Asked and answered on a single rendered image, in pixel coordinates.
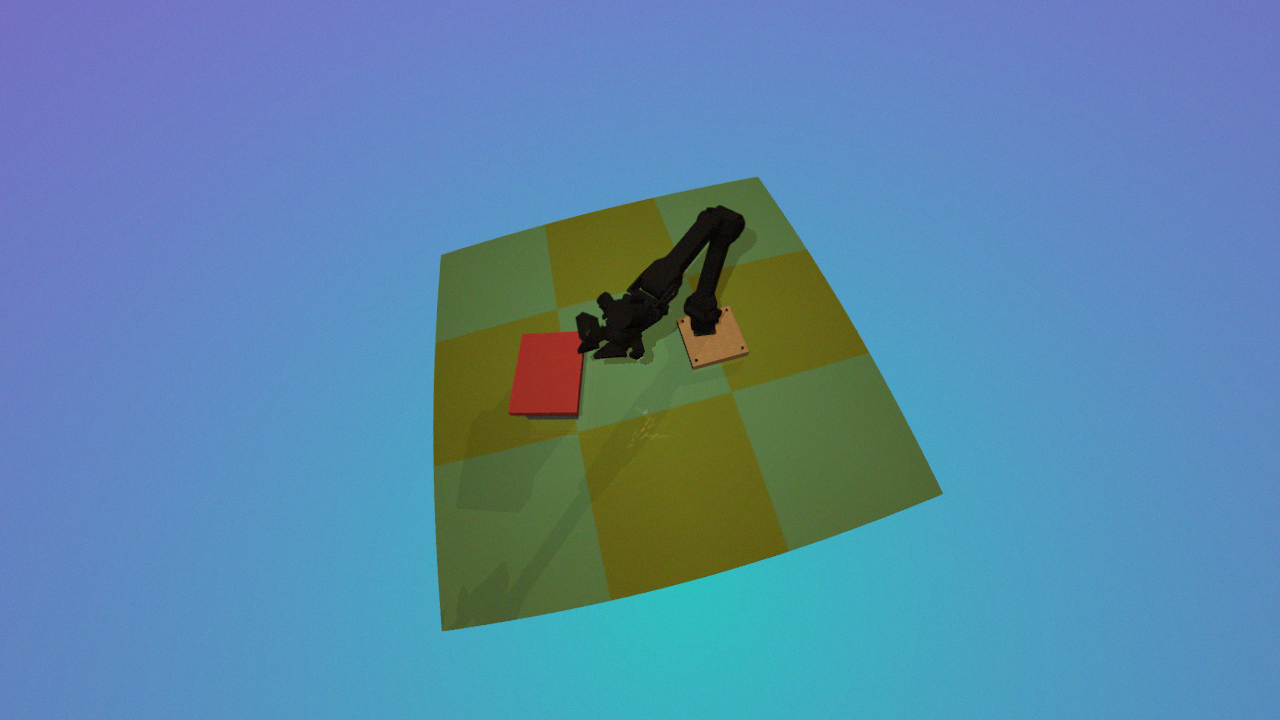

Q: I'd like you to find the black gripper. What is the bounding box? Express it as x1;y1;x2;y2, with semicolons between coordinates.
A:
576;313;645;360

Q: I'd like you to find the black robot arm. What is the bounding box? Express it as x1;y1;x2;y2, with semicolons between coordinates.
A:
596;206;745;336

